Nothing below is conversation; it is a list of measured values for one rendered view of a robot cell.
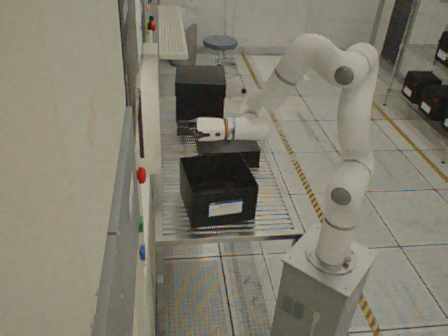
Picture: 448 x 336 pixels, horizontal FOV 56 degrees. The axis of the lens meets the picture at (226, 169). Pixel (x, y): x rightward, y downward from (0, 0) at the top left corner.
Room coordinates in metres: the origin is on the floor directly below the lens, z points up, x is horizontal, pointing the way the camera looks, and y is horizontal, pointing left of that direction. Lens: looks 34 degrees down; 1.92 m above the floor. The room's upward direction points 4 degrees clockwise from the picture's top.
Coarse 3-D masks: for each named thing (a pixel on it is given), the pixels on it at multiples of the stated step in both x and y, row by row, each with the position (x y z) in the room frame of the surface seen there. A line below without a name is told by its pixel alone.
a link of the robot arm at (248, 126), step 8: (248, 112) 1.41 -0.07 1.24; (240, 120) 1.36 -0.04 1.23; (248, 120) 1.36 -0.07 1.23; (256, 120) 1.36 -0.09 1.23; (264, 120) 1.37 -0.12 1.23; (240, 128) 1.33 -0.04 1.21; (248, 128) 1.34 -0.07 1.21; (256, 128) 1.34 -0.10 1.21; (264, 128) 1.34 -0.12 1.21; (240, 136) 1.33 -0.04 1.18; (248, 136) 1.33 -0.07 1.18; (256, 136) 1.33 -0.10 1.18; (264, 136) 1.34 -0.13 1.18
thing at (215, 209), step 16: (192, 160) 1.56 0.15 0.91; (208, 160) 1.58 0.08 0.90; (224, 160) 1.60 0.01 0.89; (240, 160) 1.60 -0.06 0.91; (192, 176) 1.56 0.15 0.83; (208, 176) 1.58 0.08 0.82; (224, 176) 1.61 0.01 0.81; (240, 176) 1.58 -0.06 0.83; (192, 192) 1.52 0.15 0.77; (208, 192) 1.52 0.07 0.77; (224, 192) 1.32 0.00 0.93; (240, 192) 1.34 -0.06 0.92; (256, 192) 1.36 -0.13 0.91; (192, 208) 1.29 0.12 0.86; (208, 208) 1.30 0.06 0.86; (224, 208) 1.32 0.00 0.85; (240, 208) 1.34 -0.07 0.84; (192, 224) 1.29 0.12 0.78; (208, 224) 1.30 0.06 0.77
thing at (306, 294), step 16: (304, 240) 1.26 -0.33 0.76; (288, 256) 1.17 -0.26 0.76; (304, 256) 1.17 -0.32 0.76; (368, 256) 1.20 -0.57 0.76; (288, 272) 1.14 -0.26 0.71; (304, 272) 1.09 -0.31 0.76; (320, 272) 1.10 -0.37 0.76; (352, 272) 1.11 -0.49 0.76; (368, 272) 1.19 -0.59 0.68; (288, 288) 1.13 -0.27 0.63; (304, 288) 1.09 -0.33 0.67; (320, 288) 1.06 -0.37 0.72; (336, 288) 1.03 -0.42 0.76; (352, 288) 1.03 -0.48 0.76; (288, 304) 1.12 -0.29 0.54; (304, 304) 1.08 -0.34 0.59; (320, 304) 1.05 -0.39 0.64; (336, 304) 1.02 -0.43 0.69; (352, 304) 1.11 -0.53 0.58; (288, 320) 1.11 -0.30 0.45; (304, 320) 1.08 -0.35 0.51; (320, 320) 1.04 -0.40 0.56; (336, 320) 1.01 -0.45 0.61
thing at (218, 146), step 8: (200, 144) 1.81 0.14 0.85; (208, 144) 1.79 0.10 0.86; (216, 144) 1.80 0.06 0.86; (224, 144) 1.80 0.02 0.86; (232, 144) 1.81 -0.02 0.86; (240, 144) 1.81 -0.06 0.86; (248, 144) 1.82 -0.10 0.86; (256, 144) 1.83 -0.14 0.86; (200, 152) 1.80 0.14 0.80; (208, 152) 1.72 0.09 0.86; (216, 152) 1.72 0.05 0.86; (224, 152) 1.73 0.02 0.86; (240, 152) 1.75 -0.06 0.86; (248, 152) 1.75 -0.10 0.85; (256, 152) 1.76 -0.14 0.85; (248, 160) 1.75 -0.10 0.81; (256, 160) 1.76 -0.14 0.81
